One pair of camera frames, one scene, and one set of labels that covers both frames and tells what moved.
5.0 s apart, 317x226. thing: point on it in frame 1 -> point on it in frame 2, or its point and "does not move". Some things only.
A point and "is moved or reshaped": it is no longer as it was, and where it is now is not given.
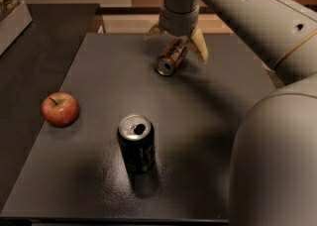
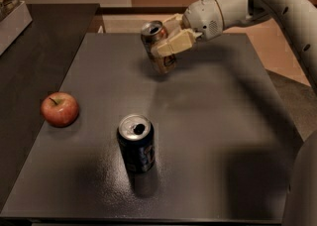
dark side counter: [33, 67] does not move
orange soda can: [171, 56] is moved or reshaped
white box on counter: [13, 27] does not move
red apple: [60, 109] does not move
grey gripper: [178, 22] -> [202, 17]
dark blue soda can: [137, 137] does not move
